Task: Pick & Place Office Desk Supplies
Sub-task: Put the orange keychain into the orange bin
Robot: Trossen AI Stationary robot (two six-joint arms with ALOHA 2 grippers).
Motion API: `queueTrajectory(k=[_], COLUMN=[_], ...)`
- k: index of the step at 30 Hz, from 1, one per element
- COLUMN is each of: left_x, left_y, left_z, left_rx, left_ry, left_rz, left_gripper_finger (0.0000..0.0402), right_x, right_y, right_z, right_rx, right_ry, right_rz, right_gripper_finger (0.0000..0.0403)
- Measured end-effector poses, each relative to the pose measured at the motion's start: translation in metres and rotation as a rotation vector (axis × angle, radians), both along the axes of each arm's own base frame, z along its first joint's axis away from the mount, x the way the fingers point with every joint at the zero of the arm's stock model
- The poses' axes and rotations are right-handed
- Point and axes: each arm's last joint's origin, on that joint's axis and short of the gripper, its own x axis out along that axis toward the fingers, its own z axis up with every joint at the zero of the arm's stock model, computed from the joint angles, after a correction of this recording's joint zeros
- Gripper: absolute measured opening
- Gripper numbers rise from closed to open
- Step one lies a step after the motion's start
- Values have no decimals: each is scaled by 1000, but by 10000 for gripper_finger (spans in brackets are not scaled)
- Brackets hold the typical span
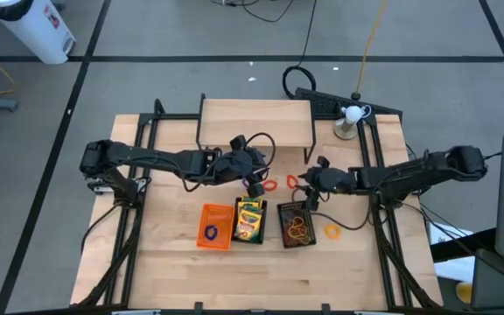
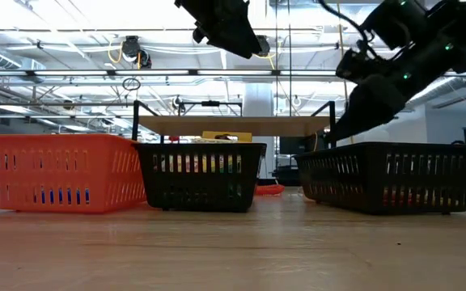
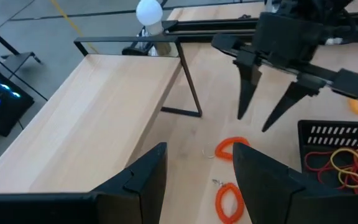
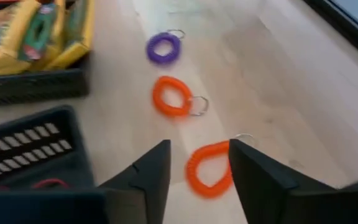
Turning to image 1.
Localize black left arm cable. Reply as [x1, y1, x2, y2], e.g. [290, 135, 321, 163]
[181, 131, 278, 193]

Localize wooden shelf riser black legs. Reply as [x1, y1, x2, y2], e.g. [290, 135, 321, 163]
[195, 93, 317, 165]

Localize black plastic basket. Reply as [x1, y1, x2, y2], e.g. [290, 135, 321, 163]
[276, 199, 318, 250]
[232, 196, 269, 246]

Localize black mesh panel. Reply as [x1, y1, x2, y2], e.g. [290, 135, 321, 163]
[294, 87, 404, 122]

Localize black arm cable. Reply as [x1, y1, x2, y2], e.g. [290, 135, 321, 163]
[293, 185, 374, 232]
[181, 131, 278, 193]

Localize dark grey box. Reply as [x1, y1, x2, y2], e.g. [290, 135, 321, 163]
[470, 248, 504, 312]

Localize thin black floor cable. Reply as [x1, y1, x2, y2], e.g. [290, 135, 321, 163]
[210, 0, 297, 24]

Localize white paper sheet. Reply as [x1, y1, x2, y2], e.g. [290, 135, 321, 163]
[428, 221, 477, 284]

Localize small yellow object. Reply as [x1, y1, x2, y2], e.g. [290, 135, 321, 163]
[455, 282, 474, 305]

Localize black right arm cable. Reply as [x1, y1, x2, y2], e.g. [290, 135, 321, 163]
[293, 185, 374, 232]

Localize orange plastic basket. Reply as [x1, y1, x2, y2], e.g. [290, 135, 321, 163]
[196, 202, 236, 252]

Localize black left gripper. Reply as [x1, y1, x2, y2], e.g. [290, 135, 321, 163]
[211, 134, 268, 200]

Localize black metal table frame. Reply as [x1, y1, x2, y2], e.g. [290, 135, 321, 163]
[76, 98, 444, 315]

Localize yellow hanging cable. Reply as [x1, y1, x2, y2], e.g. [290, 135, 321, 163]
[350, 0, 388, 102]

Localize white cylindrical bin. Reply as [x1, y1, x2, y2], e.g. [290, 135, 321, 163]
[0, 0, 77, 66]

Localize yellow spiral coil wristband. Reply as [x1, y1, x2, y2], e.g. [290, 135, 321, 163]
[324, 224, 343, 241]

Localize black coiled floor cable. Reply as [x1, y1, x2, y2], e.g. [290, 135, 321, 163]
[281, 0, 319, 101]

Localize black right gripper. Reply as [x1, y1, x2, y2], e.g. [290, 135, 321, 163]
[297, 156, 359, 212]

